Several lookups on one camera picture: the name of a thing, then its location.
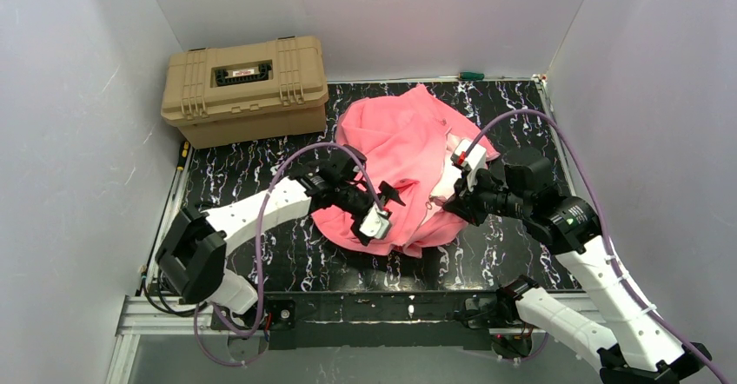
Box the pink zip-up jacket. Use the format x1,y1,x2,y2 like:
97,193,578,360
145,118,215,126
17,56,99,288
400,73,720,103
312,84,480,258

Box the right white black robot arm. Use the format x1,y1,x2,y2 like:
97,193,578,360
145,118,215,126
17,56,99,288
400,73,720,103
444,140,711,383

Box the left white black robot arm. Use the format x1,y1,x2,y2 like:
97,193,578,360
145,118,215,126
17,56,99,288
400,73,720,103
155,147,402,314

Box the tan plastic tool case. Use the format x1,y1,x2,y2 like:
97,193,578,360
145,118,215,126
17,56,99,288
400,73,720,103
161,36,329,149

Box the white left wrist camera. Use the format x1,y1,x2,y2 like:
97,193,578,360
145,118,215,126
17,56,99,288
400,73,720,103
356,204,391,242

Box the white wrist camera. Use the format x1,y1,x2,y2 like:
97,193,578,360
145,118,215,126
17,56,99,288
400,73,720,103
356,204,391,242
451,138,487,192

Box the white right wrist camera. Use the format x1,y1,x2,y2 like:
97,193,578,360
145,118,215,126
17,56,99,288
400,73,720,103
451,138,487,192

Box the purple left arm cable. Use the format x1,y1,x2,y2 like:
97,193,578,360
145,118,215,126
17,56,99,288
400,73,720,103
192,141,386,368

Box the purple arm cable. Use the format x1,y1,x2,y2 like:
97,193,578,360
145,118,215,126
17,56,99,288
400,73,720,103
463,108,733,384
192,141,386,368

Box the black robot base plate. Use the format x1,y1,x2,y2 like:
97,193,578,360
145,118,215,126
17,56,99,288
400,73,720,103
209,290,554,353

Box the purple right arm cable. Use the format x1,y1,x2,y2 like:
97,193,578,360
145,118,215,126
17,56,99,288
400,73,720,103
463,108,733,384

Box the yellow black handled screwdriver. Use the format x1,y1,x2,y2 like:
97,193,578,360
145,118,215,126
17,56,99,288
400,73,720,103
176,141,191,171

